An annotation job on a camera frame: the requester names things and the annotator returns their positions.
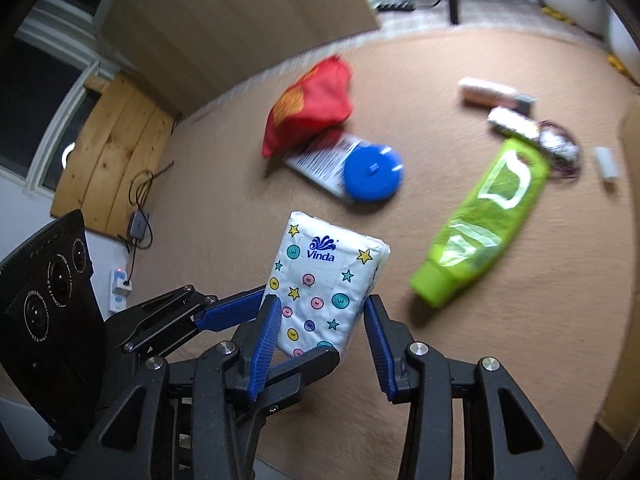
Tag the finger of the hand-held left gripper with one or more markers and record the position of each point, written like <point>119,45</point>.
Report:
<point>310,365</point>
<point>230,310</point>

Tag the pine plank board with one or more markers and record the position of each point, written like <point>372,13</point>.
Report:
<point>110,160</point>

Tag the pink bottle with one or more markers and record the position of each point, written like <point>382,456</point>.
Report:
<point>482,91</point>

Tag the white printed card packaging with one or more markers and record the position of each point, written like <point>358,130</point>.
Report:
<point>320,157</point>

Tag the small white cylinder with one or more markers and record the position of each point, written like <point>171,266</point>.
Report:
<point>606,164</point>

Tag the white window frame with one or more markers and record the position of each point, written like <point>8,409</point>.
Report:
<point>60,27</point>

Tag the brown fleece blanket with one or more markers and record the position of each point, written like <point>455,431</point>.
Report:
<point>350,250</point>

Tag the red cloth pouch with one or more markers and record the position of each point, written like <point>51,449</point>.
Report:
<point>310,105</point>

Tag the white dotted tube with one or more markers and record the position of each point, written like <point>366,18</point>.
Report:
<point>510,122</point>

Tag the plaid bed sheet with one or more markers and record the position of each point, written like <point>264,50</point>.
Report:
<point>500,10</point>

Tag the white star-print tissue pack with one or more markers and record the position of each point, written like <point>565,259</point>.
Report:
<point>320,270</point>

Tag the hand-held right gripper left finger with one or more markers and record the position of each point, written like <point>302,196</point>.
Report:
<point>262,345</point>

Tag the blue round disc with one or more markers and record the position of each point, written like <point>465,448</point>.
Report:
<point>372,172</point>

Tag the white power strip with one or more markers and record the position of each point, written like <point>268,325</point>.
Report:
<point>121,292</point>

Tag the small silver block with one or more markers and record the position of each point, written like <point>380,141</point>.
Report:
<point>557,145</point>

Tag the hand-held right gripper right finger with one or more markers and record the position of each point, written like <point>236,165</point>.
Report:
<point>377,355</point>

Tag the green squeeze tube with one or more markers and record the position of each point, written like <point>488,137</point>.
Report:
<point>480,225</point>

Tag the black power strip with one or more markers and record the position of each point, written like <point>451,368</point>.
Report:
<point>395,5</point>

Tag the light wood cabinet panel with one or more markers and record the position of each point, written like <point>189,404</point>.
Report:
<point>225,25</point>

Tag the cardboard box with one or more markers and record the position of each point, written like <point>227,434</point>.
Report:
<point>631,260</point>

